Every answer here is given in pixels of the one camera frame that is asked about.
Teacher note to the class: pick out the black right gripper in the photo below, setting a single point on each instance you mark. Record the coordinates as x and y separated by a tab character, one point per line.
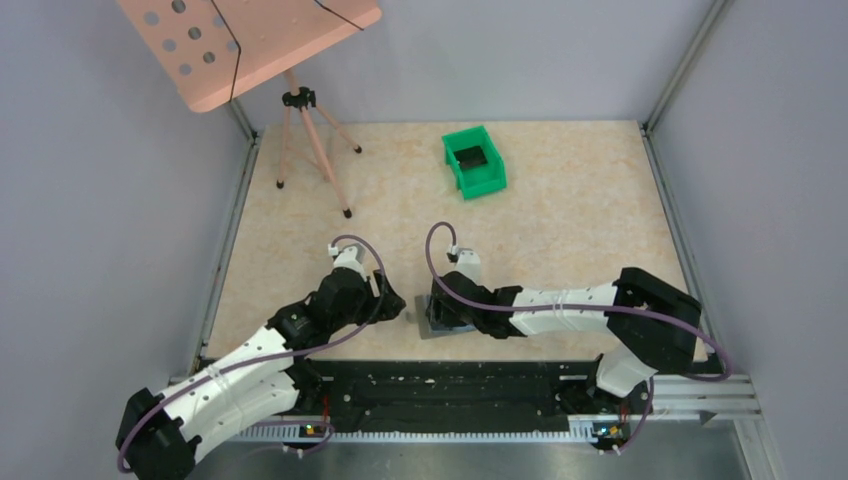
439	312

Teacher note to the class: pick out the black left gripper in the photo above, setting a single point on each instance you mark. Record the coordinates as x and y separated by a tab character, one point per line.
375	303

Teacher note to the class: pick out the grey card holder wallet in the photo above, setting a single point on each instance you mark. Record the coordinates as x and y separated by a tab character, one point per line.
437	330

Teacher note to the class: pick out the black card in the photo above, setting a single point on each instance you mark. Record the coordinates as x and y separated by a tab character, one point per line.
470	158

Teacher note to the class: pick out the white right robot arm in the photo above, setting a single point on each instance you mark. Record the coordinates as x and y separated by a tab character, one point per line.
653	321

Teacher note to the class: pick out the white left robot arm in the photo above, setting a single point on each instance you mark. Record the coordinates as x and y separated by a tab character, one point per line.
165	435

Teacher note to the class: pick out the green plastic bin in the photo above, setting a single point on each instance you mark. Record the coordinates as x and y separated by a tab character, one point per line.
480	181

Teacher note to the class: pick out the pink music stand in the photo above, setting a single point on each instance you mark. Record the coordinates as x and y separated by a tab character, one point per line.
215	51

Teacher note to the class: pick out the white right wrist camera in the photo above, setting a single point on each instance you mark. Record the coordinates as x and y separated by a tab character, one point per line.
467	262

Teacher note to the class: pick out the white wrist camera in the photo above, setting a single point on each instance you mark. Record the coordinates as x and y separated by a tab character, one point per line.
467	262
350	257

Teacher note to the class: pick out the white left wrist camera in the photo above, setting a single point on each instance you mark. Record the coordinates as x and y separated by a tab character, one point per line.
350	257

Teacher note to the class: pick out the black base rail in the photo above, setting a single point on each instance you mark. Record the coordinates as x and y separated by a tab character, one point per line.
464	397

